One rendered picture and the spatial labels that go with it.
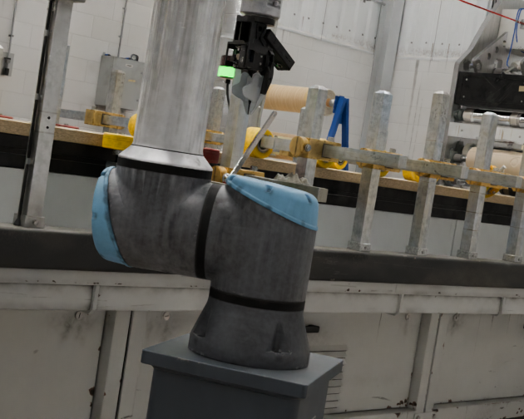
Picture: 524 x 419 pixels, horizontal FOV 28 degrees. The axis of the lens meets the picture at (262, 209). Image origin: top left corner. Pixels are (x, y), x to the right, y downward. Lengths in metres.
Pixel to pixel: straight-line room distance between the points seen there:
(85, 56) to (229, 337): 9.28
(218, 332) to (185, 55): 0.42
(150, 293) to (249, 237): 0.81
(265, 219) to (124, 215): 0.21
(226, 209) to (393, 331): 1.85
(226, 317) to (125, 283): 0.73
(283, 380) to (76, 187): 1.04
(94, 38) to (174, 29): 9.22
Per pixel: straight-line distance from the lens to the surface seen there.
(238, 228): 1.55
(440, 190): 3.34
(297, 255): 1.57
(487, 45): 5.39
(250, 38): 2.30
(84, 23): 10.75
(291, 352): 1.57
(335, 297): 2.76
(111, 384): 2.58
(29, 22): 10.42
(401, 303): 2.97
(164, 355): 1.55
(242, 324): 1.56
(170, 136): 1.59
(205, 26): 1.61
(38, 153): 2.09
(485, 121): 3.17
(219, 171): 2.37
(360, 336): 3.24
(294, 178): 2.30
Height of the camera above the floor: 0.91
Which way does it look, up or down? 3 degrees down
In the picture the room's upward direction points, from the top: 9 degrees clockwise
